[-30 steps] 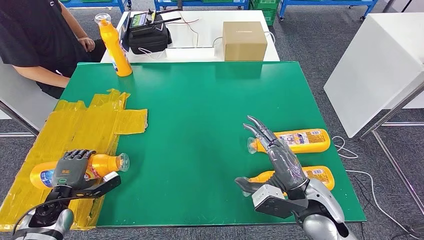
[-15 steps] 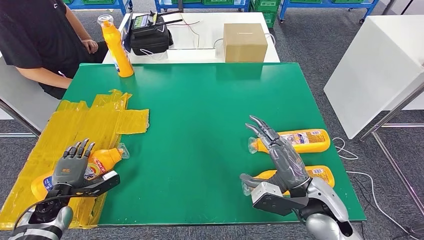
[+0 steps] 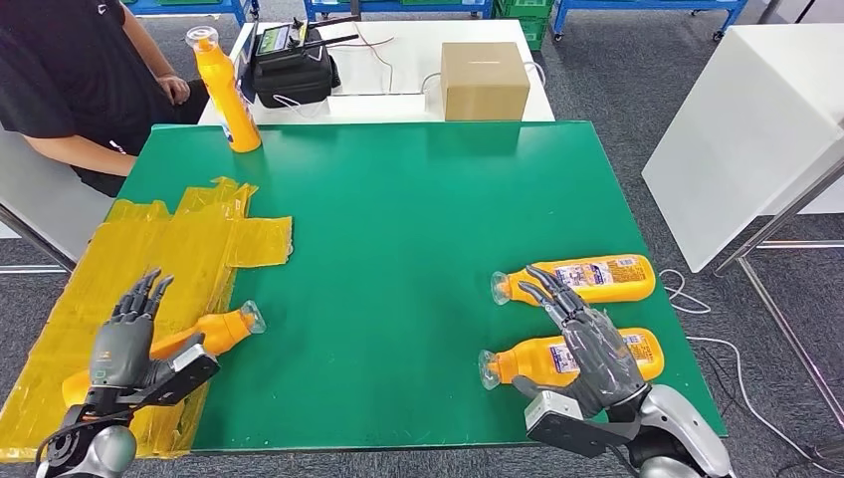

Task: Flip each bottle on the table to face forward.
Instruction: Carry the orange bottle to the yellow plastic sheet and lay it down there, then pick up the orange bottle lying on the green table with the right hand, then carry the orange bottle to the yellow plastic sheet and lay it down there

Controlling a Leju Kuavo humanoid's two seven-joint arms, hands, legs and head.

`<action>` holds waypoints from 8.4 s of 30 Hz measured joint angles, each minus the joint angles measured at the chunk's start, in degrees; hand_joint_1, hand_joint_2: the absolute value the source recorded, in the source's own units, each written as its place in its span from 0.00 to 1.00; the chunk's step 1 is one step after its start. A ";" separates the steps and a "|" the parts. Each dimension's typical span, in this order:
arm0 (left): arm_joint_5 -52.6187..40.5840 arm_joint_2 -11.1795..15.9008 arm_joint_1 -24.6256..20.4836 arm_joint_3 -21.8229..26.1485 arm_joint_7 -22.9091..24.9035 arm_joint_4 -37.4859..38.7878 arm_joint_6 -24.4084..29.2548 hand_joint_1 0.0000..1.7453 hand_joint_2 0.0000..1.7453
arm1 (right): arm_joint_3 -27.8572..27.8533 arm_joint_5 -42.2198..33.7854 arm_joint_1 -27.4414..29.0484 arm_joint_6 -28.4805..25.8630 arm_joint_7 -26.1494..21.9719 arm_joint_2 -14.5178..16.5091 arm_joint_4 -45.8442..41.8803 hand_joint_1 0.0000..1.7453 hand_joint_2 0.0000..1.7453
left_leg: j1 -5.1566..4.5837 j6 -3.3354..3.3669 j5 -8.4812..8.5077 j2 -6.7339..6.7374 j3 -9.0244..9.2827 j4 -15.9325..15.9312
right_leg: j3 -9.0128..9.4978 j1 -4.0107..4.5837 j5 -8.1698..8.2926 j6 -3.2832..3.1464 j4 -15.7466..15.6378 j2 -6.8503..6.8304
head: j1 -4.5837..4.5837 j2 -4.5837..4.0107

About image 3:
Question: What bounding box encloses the blue metal cart frame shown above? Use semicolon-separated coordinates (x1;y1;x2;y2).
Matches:
303;0;496;21
121;0;261;24
550;0;749;41

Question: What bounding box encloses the green plastic crate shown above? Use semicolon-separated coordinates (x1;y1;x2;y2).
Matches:
494;0;553;51

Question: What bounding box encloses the thin white looped cable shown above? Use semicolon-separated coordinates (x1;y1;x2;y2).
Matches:
272;94;324;120

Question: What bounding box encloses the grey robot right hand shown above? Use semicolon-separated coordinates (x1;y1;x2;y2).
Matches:
511;265;651;418

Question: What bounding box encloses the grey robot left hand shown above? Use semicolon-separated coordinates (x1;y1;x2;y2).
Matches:
89;267;176;397

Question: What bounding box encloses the person's left hand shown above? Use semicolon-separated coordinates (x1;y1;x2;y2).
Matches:
157;74;192;106

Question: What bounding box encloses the yellow plastic sheet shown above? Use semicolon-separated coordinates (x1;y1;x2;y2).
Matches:
0;176;294;463

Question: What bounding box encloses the person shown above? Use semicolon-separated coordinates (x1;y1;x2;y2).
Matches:
0;0;211;199

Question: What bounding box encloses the white side table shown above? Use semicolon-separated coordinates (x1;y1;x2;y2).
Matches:
0;128;113;272

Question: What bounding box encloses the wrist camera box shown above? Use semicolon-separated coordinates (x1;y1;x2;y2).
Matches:
524;388;634;460
134;343;222;407

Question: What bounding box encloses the brown cardboard box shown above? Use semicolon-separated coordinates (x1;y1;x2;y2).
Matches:
440;41;531;122

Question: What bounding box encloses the thin red cable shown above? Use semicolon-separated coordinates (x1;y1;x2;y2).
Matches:
329;23;397;94

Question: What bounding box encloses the orange plastic bottle clear cap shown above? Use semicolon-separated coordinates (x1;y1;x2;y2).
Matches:
478;328;665;391
62;300;267;409
490;253;658;307
185;25;263;154

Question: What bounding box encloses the black carrying bag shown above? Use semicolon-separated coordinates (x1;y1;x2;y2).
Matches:
251;27;342;111

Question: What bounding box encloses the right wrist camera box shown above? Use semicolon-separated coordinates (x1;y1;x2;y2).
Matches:
524;388;634;460

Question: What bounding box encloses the white desk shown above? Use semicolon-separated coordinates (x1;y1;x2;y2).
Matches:
197;18;556;126

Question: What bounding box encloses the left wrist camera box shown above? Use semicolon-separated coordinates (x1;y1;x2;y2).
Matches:
134;343;222;407

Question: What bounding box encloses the white floor cable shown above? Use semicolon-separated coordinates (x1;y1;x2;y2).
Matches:
659;269;844;473

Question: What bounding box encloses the tablet in dark case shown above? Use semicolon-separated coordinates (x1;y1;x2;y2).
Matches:
232;23;260;104

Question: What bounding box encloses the white table with metal legs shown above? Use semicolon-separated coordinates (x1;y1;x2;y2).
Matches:
641;25;844;430

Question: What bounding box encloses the black remote controller with antennas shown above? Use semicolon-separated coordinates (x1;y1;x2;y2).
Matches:
254;15;361;64

